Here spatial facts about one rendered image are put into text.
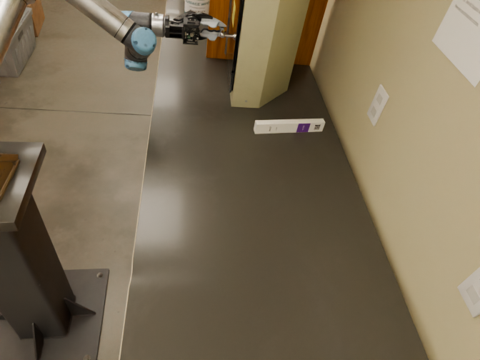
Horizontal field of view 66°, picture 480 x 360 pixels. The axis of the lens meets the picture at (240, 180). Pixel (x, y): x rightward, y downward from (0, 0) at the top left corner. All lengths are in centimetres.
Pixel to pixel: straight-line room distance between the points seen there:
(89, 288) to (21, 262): 67
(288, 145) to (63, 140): 185
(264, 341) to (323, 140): 78
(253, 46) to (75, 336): 146
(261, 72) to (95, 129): 172
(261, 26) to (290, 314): 90
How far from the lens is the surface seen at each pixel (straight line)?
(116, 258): 213
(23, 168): 128
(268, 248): 104
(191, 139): 131
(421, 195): 107
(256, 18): 132
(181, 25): 139
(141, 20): 139
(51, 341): 198
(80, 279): 209
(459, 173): 96
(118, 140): 277
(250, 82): 143
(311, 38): 181
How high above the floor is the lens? 179
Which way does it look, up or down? 46 degrees down
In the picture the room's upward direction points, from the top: 10 degrees clockwise
